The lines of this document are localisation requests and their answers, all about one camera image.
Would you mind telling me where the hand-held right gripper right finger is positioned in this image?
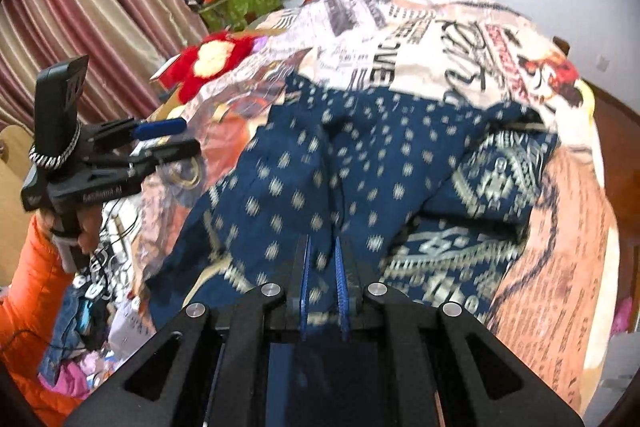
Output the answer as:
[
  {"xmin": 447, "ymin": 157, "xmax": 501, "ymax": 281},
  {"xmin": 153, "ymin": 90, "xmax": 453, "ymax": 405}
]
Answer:
[{"xmin": 334, "ymin": 234, "xmax": 586, "ymax": 427}]

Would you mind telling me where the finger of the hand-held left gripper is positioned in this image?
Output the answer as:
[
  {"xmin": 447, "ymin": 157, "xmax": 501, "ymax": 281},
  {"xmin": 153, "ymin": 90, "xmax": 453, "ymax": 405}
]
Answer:
[
  {"xmin": 95, "ymin": 117, "xmax": 189, "ymax": 144},
  {"xmin": 122, "ymin": 138, "xmax": 202, "ymax": 180}
]

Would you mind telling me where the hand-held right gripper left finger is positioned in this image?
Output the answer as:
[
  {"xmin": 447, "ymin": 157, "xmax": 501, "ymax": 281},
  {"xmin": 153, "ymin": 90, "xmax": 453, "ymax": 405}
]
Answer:
[{"xmin": 64, "ymin": 234, "xmax": 315, "ymax": 427}]

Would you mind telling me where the navy patterned hooded jacket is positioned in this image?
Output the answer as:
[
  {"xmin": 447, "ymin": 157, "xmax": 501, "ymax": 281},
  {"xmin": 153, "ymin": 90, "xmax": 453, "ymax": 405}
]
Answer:
[{"xmin": 142, "ymin": 74, "xmax": 561, "ymax": 343}]

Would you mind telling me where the person's left hand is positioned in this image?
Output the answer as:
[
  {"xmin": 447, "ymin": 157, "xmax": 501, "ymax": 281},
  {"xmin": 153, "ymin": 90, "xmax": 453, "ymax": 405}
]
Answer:
[{"xmin": 39, "ymin": 202, "xmax": 107, "ymax": 258}]

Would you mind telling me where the red plush toy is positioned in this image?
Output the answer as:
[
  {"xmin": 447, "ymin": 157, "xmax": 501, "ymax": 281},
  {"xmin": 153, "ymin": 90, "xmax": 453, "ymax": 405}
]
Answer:
[{"xmin": 159, "ymin": 32, "xmax": 256, "ymax": 104}]

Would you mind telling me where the striped brown curtain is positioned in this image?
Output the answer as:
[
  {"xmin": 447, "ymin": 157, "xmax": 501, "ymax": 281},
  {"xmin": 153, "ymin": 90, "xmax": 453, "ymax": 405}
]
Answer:
[{"xmin": 0, "ymin": 0, "xmax": 211, "ymax": 130}]

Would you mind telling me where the green patterned box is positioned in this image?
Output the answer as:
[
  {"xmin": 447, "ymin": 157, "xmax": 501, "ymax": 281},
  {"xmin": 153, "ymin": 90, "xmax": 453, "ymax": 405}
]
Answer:
[{"xmin": 198, "ymin": 0, "xmax": 282, "ymax": 32}]

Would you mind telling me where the pink cloth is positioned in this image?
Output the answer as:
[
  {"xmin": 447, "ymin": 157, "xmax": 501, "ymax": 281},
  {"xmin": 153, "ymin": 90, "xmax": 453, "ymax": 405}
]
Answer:
[{"xmin": 37, "ymin": 349, "xmax": 123, "ymax": 400}]

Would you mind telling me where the printed blanket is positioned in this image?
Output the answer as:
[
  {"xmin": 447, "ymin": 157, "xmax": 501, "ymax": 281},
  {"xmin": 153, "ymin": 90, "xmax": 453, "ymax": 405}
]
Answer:
[{"xmin": 135, "ymin": 0, "xmax": 623, "ymax": 413}]

